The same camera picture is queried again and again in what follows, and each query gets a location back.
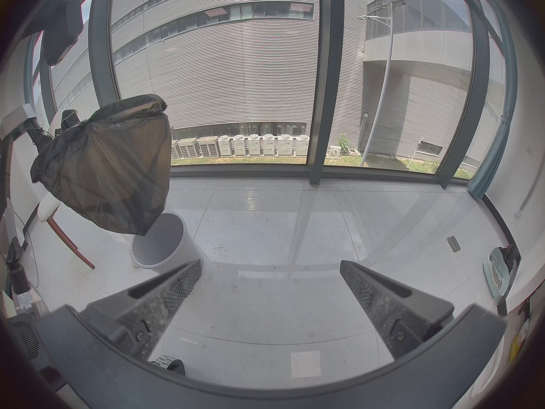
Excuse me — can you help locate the black plastic bag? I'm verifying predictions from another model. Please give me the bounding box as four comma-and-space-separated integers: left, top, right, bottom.
30, 94, 172, 236

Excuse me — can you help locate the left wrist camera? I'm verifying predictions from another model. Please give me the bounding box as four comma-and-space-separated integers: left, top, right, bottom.
61, 109, 81, 133

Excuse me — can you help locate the window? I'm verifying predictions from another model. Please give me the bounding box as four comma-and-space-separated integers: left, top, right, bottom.
23, 0, 494, 188

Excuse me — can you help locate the white trash bin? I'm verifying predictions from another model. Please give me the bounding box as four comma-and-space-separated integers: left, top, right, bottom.
129, 213, 202, 270

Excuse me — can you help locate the pale blue oval tray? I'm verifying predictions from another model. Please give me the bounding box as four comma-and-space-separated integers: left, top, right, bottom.
484, 246, 513, 302

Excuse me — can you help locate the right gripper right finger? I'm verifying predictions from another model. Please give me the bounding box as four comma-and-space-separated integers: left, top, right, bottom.
339, 260, 455, 360

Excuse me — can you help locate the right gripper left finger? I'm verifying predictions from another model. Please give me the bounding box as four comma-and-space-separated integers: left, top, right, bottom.
85, 259, 203, 362

